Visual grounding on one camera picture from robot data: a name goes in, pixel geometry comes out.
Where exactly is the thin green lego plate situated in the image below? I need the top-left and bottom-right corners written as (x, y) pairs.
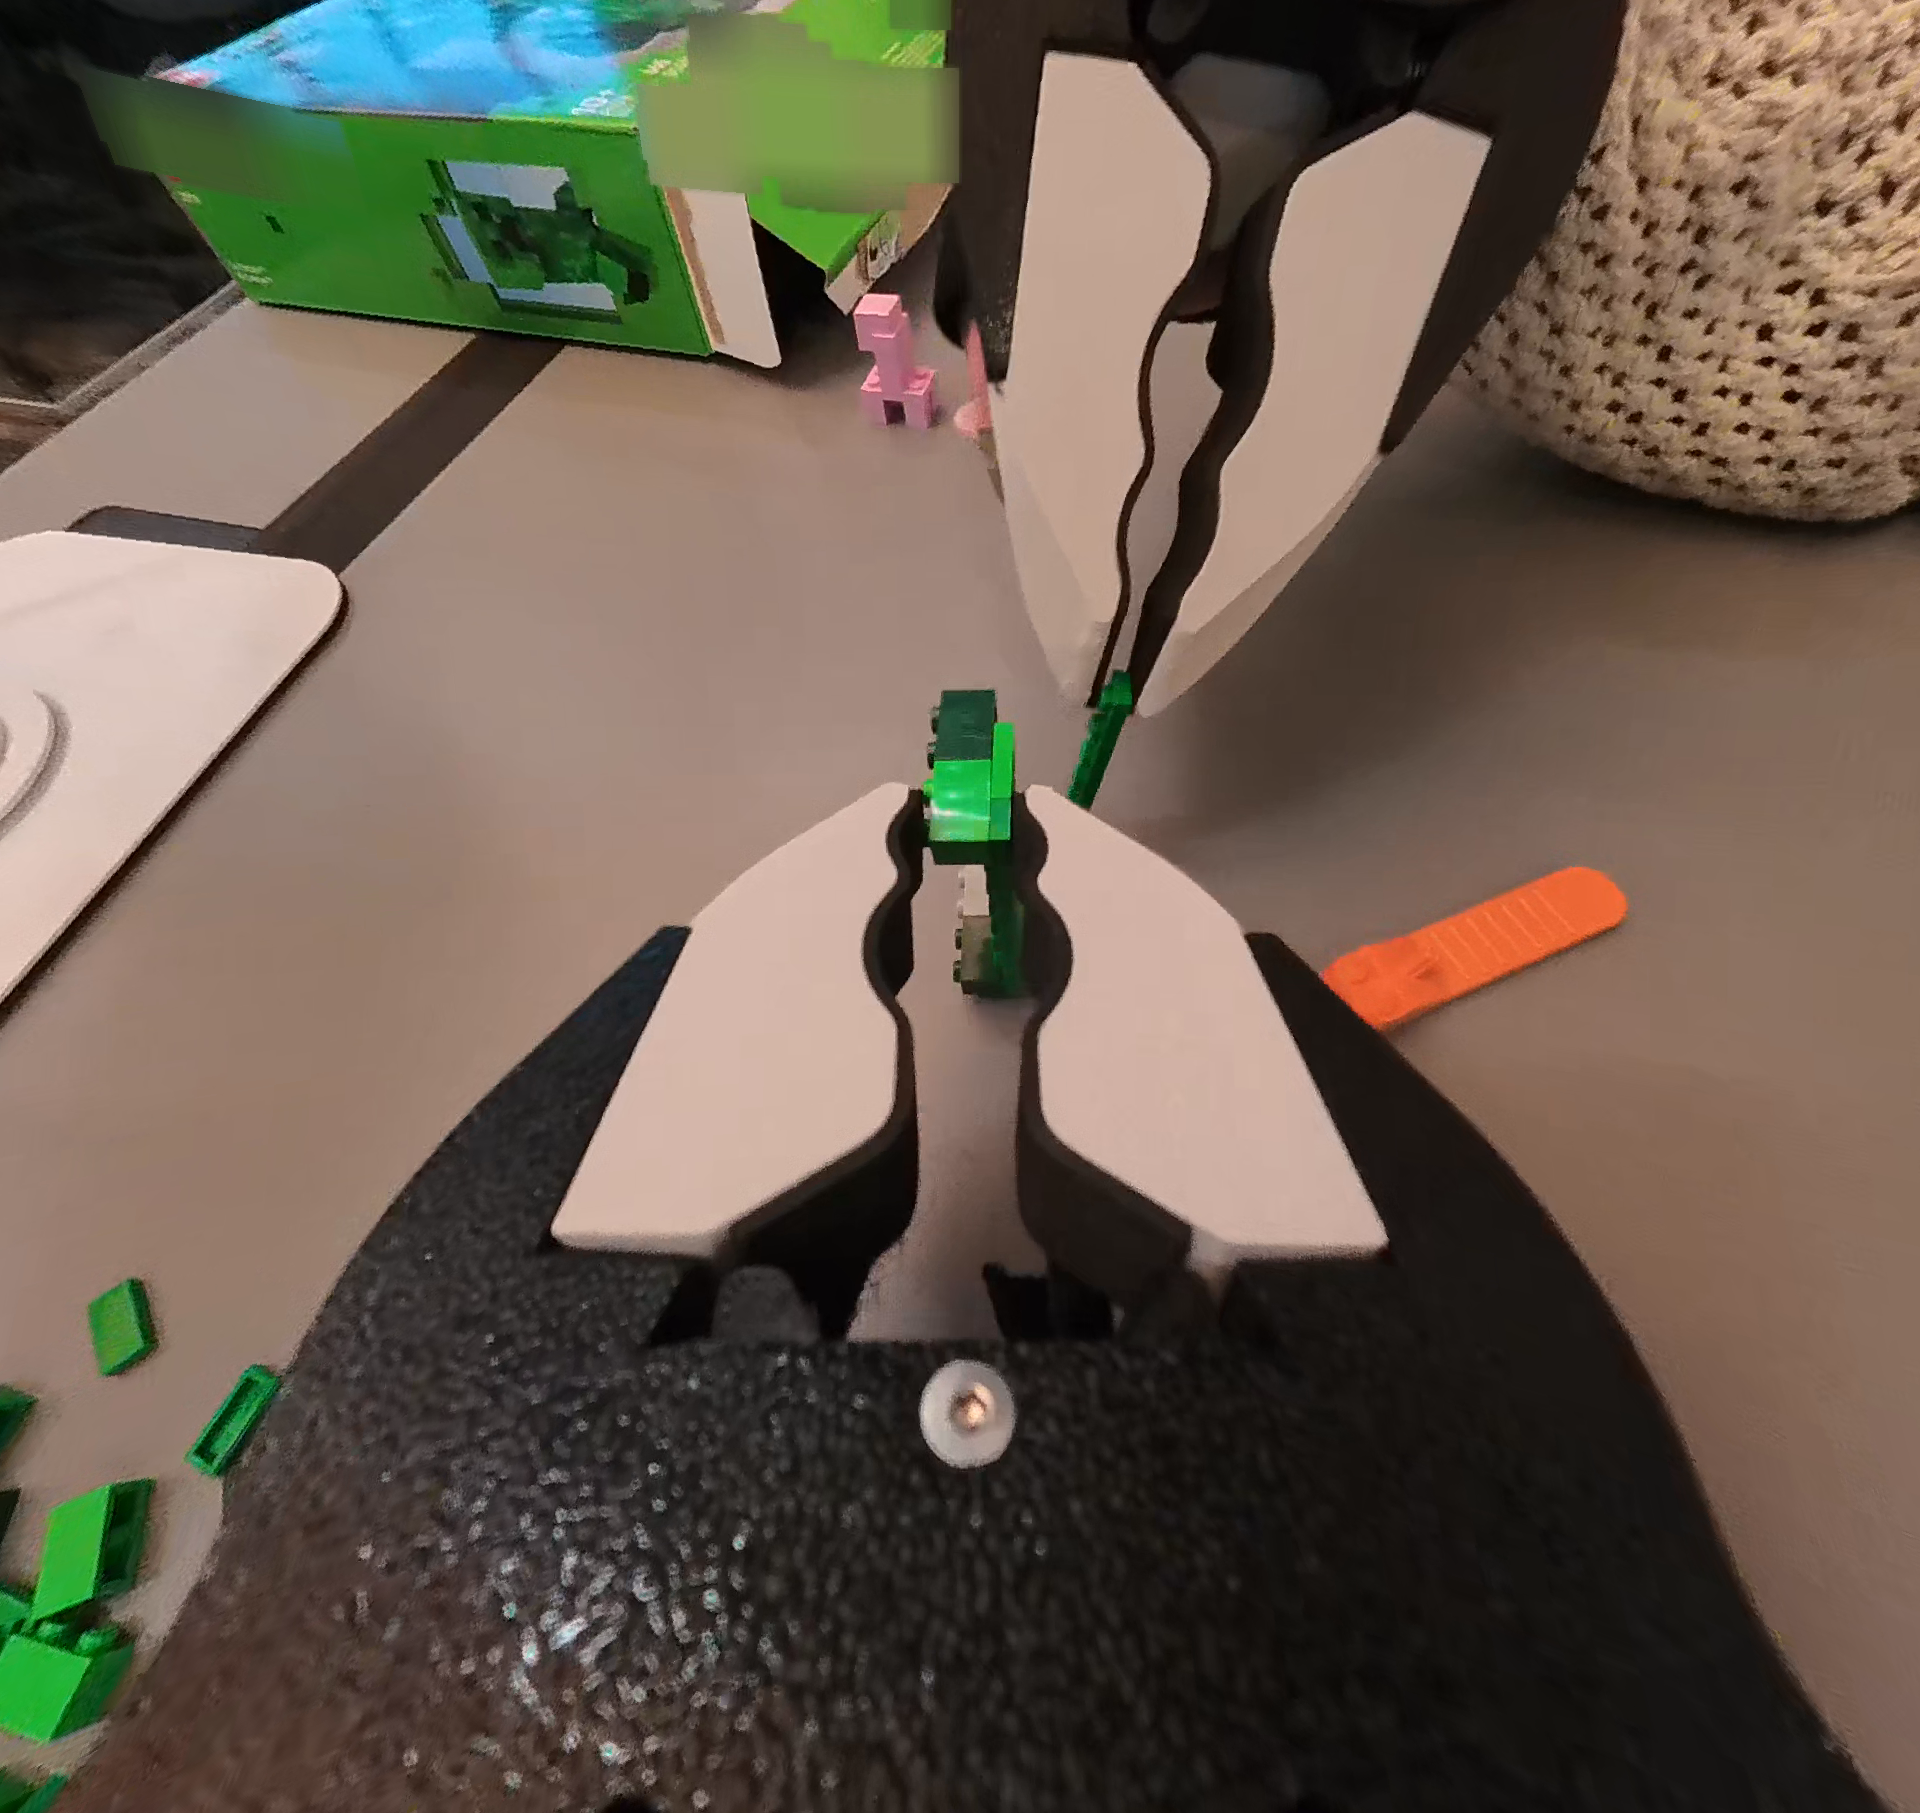
top-left (1068, 670), bottom-right (1137, 812)

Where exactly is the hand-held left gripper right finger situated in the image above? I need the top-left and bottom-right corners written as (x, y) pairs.
top-left (1018, 793), bottom-right (1389, 1343)

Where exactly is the green lego box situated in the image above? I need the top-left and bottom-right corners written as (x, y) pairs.
top-left (143, 0), bottom-right (963, 373)

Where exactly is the pink lego pig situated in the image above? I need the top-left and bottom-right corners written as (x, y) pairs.
top-left (855, 291), bottom-right (943, 430)

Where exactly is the orange brick separator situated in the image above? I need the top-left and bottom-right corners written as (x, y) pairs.
top-left (1322, 864), bottom-right (1628, 1027)

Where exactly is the person's right hand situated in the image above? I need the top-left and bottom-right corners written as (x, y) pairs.
top-left (954, 317), bottom-right (1009, 494)

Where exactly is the pile of green lego bricks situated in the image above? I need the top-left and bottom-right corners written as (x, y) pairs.
top-left (0, 1277), bottom-right (288, 1813)

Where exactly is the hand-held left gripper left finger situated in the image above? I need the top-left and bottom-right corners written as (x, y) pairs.
top-left (551, 783), bottom-right (921, 1343)

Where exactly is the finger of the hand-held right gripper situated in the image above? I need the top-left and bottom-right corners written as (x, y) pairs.
top-left (993, 47), bottom-right (1215, 713)
top-left (1132, 119), bottom-right (1494, 724)

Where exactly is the person's right forearm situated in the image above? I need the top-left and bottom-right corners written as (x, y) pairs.
top-left (1452, 0), bottom-right (1920, 518)

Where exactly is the white book stand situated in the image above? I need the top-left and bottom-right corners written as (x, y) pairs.
top-left (0, 531), bottom-right (348, 1010)

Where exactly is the green lego assembly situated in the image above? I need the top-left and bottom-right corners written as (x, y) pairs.
top-left (921, 689), bottom-right (1051, 1004)

